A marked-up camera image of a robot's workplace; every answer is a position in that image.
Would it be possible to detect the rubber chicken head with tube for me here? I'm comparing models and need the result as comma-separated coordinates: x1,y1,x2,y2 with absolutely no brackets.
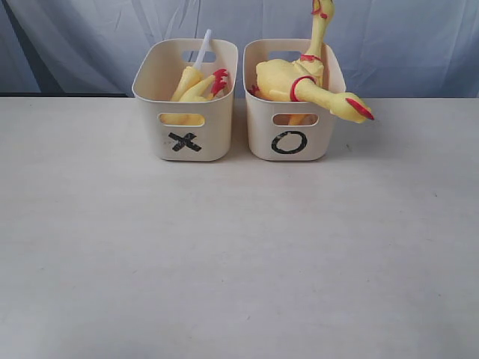
171,28,215,102

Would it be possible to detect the cream bin marked O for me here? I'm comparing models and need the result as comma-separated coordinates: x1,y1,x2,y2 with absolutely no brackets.
243,39,337,161

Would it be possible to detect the whole rubber chicken front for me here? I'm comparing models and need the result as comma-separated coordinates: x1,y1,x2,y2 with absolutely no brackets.
287,1,335,114

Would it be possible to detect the whole rubber chicken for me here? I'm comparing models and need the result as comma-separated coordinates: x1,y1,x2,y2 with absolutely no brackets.
256,59,374,123
287,1,335,114

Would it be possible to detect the cream bin marked X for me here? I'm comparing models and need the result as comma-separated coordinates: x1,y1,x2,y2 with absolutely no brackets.
132,39,238,162

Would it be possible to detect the headless rubber chicken body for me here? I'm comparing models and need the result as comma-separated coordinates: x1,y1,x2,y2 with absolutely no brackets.
159,66,228,126

